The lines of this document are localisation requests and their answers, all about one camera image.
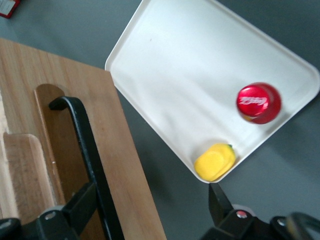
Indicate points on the red cola bottle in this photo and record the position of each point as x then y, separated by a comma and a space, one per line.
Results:
255, 102

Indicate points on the red cardboard box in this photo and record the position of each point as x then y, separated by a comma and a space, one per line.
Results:
7, 6

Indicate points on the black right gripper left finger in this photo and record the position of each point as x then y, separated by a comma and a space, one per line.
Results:
77, 205

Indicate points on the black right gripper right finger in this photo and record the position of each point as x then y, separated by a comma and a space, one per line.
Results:
220, 205

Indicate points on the yellow lemon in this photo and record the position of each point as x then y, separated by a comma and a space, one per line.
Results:
212, 162

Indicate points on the white plastic tray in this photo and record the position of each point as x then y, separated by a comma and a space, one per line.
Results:
187, 75

